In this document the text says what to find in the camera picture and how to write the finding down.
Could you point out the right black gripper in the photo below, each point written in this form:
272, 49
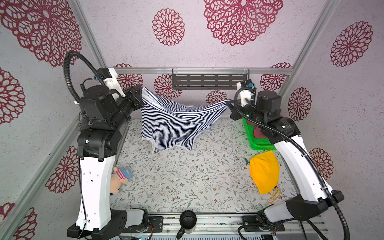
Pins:
233, 107

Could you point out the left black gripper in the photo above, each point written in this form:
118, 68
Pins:
136, 99

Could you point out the blue white striped tank top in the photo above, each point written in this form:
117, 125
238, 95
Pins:
167, 123

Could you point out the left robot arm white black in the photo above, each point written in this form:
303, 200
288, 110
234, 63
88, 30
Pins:
108, 108

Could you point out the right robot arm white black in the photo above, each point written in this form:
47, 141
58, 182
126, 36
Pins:
315, 195

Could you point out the maroon tank top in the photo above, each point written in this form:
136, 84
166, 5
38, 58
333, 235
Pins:
257, 133

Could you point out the green plastic basket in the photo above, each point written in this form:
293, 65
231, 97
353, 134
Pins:
257, 144

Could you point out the yellow cloth bag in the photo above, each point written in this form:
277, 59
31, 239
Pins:
265, 171

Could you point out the cartoon plush doll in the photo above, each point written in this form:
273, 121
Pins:
119, 177

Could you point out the black thermos mug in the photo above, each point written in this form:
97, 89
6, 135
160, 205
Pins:
188, 221

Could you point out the grey wall shelf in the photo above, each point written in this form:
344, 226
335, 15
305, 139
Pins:
187, 81

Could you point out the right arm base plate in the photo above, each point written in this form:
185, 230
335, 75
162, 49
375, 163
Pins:
256, 223

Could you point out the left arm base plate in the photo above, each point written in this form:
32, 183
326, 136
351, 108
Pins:
151, 224

